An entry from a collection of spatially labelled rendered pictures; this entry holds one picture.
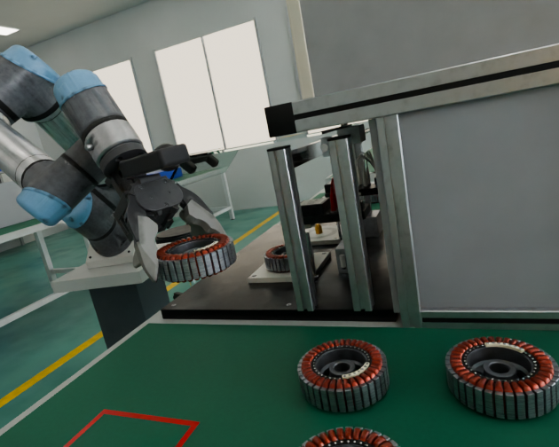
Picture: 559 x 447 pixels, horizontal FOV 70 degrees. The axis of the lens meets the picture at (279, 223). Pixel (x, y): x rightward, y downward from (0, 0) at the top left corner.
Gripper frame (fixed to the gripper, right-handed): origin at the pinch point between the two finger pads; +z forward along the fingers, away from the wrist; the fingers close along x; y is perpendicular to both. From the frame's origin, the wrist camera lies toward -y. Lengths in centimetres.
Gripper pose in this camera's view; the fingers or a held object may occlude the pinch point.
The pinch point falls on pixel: (198, 259)
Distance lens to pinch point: 57.3
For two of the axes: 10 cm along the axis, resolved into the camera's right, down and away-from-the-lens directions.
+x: -6.3, 2.9, -7.2
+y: -5.3, 5.2, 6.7
